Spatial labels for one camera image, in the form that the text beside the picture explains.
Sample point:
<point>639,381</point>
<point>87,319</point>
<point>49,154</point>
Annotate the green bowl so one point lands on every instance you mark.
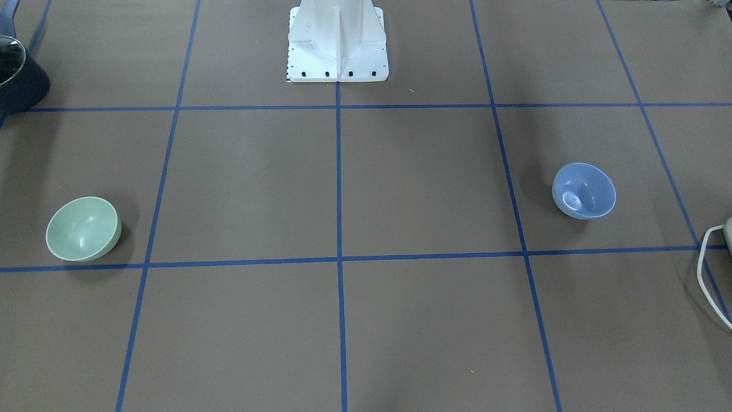
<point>83,230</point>

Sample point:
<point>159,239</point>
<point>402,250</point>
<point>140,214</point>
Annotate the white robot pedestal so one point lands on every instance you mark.
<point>337,41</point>

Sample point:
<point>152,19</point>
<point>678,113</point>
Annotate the blue bowl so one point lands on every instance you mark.
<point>583,191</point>

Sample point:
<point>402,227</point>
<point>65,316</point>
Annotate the glass pot lid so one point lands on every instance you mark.
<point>13,58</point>

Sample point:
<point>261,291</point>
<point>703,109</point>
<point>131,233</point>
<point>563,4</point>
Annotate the white appliance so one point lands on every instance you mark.
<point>727,234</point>

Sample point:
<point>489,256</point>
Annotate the dark blue saucepan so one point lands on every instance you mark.
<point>32,84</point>

